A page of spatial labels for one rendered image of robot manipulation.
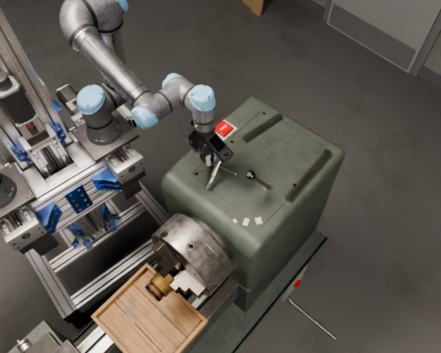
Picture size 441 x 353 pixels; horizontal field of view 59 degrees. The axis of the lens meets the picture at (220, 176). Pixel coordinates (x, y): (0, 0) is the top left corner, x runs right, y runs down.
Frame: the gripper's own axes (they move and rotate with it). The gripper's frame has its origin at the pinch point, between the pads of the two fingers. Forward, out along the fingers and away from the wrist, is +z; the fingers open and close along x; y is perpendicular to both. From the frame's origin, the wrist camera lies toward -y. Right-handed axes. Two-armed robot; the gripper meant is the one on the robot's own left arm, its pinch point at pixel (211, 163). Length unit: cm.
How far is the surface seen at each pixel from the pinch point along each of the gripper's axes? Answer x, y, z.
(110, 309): 60, 3, 41
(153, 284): 43.8, -11.1, 18.4
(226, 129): -18.1, 8.5, 3.1
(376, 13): -267, 48, 94
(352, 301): -45, -73, 130
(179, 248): 30.6, -12.9, 6.0
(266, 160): -17.2, -12.9, 4.3
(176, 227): 25.5, -6.1, 7.2
